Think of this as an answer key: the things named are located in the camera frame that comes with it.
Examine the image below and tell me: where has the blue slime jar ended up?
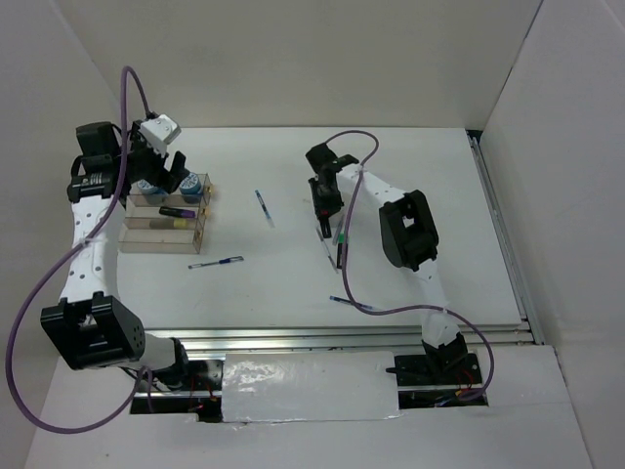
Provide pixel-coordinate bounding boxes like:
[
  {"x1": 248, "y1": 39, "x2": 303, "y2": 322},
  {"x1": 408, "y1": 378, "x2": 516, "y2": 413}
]
[
  {"x1": 137, "y1": 180, "x2": 159, "y2": 195},
  {"x1": 179, "y1": 172, "x2": 204, "y2": 204}
]

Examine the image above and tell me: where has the green highlighter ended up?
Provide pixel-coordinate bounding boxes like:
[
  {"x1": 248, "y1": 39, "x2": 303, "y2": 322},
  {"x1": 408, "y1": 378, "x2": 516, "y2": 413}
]
[{"x1": 336, "y1": 232, "x2": 348, "y2": 271}]

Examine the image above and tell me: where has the purple highlighter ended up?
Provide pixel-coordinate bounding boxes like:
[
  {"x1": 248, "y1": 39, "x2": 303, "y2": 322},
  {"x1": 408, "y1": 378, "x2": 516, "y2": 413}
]
[{"x1": 159, "y1": 206, "x2": 196, "y2": 219}]

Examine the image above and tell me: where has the yellow highlighter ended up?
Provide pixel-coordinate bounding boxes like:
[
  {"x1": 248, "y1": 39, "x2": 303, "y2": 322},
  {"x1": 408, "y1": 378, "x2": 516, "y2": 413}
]
[{"x1": 148, "y1": 219, "x2": 188, "y2": 230}]

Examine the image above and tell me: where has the blue pen bottom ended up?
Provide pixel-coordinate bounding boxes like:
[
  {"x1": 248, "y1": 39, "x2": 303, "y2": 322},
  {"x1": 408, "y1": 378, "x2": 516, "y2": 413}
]
[{"x1": 329, "y1": 295, "x2": 383, "y2": 316}]

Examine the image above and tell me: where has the clear pen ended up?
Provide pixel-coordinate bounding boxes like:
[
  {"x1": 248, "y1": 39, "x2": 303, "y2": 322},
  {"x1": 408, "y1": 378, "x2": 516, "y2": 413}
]
[
  {"x1": 332, "y1": 218, "x2": 344, "y2": 245},
  {"x1": 315, "y1": 227, "x2": 338, "y2": 274}
]

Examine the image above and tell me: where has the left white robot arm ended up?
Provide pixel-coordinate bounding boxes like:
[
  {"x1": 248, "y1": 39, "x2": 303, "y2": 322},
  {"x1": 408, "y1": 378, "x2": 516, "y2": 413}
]
[{"x1": 40, "y1": 113, "x2": 193, "y2": 391}]

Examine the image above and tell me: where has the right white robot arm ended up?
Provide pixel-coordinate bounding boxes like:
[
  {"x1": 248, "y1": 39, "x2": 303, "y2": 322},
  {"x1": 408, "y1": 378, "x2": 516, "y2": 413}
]
[{"x1": 306, "y1": 143, "x2": 468, "y2": 384}]

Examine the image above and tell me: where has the clear three-compartment organizer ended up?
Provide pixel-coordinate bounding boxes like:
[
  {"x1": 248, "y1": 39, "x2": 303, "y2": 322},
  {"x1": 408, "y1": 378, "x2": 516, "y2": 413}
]
[{"x1": 119, "y1": 173, "x2": 213, "y2": 254}]

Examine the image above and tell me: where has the blue refill pen top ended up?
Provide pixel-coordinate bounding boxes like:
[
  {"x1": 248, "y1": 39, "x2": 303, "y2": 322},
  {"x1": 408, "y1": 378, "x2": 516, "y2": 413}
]
[{"x1": 255, "y1": 190, "x2": 275, "y2": 229}]

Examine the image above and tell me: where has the blue pen near organizer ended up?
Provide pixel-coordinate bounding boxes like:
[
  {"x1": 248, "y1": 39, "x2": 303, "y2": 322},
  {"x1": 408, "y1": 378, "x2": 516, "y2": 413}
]
[{"x1": 187, "y1": 256, "x2": 244, "y2": 270}]

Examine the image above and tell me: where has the white foam board cover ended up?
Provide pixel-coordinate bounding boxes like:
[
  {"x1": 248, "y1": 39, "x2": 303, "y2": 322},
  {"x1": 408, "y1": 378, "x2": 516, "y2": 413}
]
[{"x1": 222, "y1": 351, "x2": 400, "y2": 423}]

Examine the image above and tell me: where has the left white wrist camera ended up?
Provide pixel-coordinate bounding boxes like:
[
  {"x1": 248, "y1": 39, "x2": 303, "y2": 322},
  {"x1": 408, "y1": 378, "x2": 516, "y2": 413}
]
[{"x1": 140, "y1": 114, "x2": 182, "y2": 152}]

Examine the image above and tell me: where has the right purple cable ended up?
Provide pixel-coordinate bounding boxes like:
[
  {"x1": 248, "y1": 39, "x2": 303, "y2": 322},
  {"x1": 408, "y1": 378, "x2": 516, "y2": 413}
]
[{"x1": 323, "y1": 129, "x2": 495, "y2": 403}]

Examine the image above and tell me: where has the purple cable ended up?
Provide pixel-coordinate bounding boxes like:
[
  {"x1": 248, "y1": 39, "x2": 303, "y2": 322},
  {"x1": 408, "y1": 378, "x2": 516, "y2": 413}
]
[
  {"x1": 323, "y1": 129, "x2": 495, "y2": 403},
  {"x1": 4, "y1": 65, "x2": 162, "y2": 434}
]

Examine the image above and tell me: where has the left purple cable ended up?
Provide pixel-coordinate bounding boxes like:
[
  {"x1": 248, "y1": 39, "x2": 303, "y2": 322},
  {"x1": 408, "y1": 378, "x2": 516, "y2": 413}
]
[{"x1": 4, "y1": 65, "x2": 162, "y2": 434}]

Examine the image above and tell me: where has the aluminium front rail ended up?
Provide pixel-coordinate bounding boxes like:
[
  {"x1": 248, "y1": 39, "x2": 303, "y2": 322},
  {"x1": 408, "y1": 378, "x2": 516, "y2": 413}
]
[{"x1": 141, "y1": 327, "x2": 533, "y2": 354}]

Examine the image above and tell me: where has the aluminium rail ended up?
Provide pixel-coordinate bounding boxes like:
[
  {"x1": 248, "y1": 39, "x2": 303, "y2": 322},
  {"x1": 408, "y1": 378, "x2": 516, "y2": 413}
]
[
  {"x1": 466, "y1": 130, "x2": 546, "y2": 345},
  {"x1": 141, "y1": 327, "x2": 533, "y2": 354}
]

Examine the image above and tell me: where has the aluminium right rail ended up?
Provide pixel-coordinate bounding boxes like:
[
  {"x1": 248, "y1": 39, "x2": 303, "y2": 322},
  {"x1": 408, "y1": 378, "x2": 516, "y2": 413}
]
[{"x1": 466, "y1": 130, "x2": 546, "y2": 345}]

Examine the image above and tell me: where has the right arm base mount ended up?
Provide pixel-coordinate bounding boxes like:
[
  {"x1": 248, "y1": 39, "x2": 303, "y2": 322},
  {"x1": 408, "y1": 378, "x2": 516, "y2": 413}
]
[{"x1": 386, "y1": 353, "x2": 487, "y2": 410}]

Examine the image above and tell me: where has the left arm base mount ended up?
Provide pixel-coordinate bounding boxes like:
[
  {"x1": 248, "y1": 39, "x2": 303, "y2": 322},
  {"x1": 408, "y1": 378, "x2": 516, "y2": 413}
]
[{"x1": 129, "y1": 360, "x2": 225, "y2": 423}]

